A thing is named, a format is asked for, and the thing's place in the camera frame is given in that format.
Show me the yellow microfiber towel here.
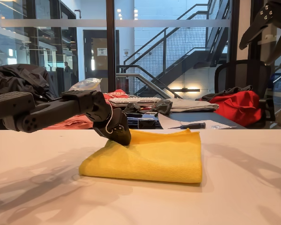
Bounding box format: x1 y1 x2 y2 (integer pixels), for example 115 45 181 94
78 128 203 184

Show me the blue plastic folder stack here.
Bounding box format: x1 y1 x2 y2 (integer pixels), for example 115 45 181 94
126 116 160 129

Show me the small black box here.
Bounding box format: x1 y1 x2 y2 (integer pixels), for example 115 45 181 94
138 119 155 129

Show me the grey crumpled plastic bag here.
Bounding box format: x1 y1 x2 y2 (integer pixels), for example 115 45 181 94
155 99 173 115
124 102 141 114

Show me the white computer keyboard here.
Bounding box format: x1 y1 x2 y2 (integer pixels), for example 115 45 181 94
107 97 162 107

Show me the red printed shirt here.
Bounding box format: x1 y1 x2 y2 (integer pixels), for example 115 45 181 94
103 89 129 108

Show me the black mesh office chair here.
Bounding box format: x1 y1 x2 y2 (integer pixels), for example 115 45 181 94
214 60 276 128

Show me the orange folded shirt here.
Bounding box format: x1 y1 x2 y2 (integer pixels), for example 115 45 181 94
43 114 94 130

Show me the white lined paper sheet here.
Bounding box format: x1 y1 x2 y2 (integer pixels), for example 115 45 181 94
158 113 238 130

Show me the clear plastic bag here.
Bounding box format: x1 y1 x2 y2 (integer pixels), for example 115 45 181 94
69 78 103 94

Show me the black framed door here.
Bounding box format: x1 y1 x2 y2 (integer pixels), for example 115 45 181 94
83 30 120 87

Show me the black metal staircase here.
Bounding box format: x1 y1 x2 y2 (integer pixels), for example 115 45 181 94
116 0 232 99

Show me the dark grey garment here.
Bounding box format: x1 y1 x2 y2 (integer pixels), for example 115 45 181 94
196 85 253 102

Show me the blue black screwdriver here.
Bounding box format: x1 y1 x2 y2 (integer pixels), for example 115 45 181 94
168 122 206 130

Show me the beige folded cloth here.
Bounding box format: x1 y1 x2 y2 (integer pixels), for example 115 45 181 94
170 97 220 113

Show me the dark desk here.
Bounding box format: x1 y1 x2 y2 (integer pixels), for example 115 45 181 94
168 112 248 129

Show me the red fabric bag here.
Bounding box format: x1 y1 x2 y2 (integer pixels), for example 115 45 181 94
200 90 263 127

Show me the black jacket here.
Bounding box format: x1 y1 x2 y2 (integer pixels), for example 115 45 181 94
0 63 61 104

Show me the glowing wall light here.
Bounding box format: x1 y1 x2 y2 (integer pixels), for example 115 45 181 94
172 87 201 93

